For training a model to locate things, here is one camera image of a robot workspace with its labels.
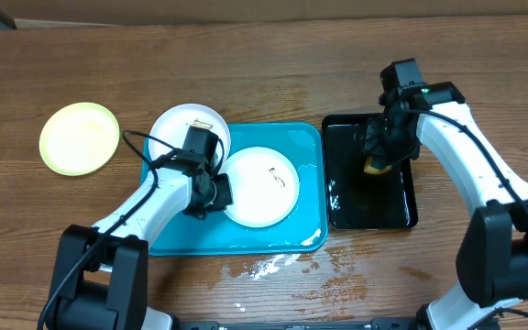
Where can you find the white plate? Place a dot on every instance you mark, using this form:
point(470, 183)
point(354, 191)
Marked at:
point(172, 126)
point(264, 184)

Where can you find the black rectangular tray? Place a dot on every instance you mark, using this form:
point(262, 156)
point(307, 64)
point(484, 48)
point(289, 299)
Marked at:
point(356, 199)

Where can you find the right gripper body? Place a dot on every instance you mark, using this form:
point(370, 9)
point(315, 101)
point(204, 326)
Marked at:
point(390, 141)

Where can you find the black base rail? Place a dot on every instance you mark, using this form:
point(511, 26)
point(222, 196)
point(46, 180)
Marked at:
point(381, 323)

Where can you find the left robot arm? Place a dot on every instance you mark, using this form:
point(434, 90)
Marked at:
point(100, 276)

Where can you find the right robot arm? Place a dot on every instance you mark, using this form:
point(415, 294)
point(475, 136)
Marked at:
point(492, 261)

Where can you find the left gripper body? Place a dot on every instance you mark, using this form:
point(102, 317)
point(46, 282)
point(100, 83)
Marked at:
point(218, 195)

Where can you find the yellow-green rimmed plate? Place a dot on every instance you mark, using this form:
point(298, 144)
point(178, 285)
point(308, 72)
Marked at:
point(79, 139)

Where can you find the green yellow sponge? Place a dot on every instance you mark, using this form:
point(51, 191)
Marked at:
point(373, 167)

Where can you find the teal plastic tray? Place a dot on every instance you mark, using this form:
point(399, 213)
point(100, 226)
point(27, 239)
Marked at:
point(305, 229)

